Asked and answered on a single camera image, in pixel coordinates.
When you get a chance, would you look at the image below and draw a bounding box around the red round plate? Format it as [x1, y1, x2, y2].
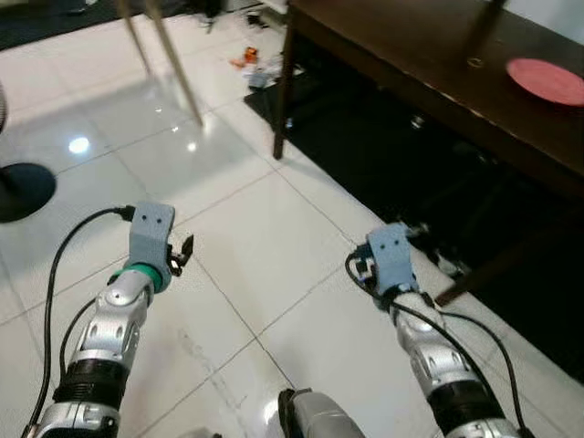
[506, 57, 584, 108]

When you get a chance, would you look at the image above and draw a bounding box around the black floor mat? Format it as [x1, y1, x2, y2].
[245, 36, 584, 384]

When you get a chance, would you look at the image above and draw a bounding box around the grey robot right leg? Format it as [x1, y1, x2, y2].
[278, 388, 366, 438]

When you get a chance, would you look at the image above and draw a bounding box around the black round stand base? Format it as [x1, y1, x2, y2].
[0, 162, 57, 224]

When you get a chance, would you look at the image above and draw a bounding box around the thin light wooden leg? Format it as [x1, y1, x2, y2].
[117, 0, 154, 78]
[144, 0, 204, 127]

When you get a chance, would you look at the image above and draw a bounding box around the small grey blue object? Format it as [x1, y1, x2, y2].
[246, 66, 275, 89]

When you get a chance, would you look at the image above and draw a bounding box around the small orange toy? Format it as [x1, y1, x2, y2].
[228, 46, 261, 70]

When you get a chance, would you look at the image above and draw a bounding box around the dark wooden table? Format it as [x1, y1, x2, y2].
[272, 0, 584, 307]

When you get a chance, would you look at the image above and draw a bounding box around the dark floor rug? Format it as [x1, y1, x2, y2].
[0, 0, 124, 51]

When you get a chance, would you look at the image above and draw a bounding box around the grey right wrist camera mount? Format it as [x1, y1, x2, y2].
[367, 224, 419, 295]

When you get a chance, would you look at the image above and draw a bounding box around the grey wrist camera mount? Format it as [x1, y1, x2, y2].
[367, 224, 419, 295]
[128, 203, 176, 273]

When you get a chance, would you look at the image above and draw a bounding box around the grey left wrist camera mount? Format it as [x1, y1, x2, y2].
[128, 203, 176, 273]

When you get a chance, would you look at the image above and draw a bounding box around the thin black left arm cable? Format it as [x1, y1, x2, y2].
[58, 297, 98, 377]

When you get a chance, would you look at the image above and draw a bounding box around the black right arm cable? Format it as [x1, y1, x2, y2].
[345, 254, 535, 438]

